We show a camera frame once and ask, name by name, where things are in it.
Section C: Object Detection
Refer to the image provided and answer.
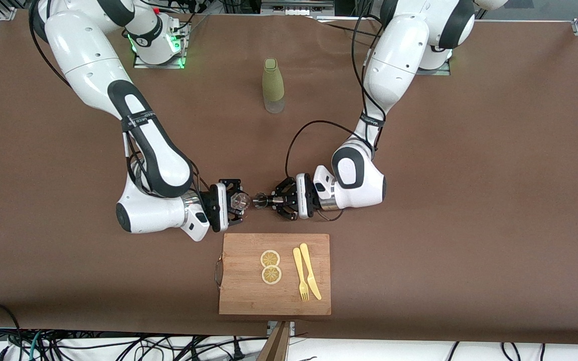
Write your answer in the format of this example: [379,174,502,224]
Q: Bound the olive green sleeved bottle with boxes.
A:
[262,58,285,114]

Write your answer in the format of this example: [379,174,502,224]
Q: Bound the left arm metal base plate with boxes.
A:
[416,59,452,76]

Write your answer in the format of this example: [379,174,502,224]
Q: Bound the grey power strip box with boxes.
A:
[261,0,335,17]

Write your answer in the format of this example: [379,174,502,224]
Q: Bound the wooden cutting board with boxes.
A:
[215,233,332,316]

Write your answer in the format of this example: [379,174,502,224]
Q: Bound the brown table cover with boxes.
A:
[0,9,578,345]

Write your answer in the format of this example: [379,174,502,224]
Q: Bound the yellow plastic fork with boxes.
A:
[293,247,310,302]

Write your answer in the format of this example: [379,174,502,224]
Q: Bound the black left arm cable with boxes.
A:
[285,0,387,222]

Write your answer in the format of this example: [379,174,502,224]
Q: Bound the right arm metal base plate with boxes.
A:
[133,21,190,70]

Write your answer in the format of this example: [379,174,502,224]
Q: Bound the black cable on table cover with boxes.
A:
[314,15,372,39]

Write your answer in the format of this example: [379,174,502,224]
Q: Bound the wooden camera mount post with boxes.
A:
[258,321,296,361]

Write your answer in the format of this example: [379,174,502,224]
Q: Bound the yellow plastic knife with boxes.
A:
[300,243,322,301]

